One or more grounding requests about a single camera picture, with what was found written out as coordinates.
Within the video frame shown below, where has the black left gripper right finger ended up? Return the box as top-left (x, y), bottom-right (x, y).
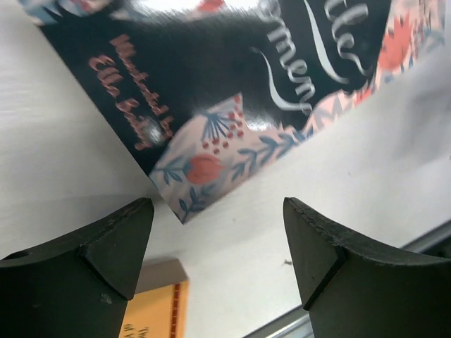
top-left (283, 198), bottom-right (450, 337)

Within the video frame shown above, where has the Little Women floral book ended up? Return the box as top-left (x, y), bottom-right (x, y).
top-left (22, 0), bottom-right (446, 223)

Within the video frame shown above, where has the orange back cover book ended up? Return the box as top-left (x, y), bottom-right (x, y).
top-left (119, 258), bottom-right (190, 338)

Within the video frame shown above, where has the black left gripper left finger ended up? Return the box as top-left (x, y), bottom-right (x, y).
top-left (1, 198), bottom-right (154, 337)

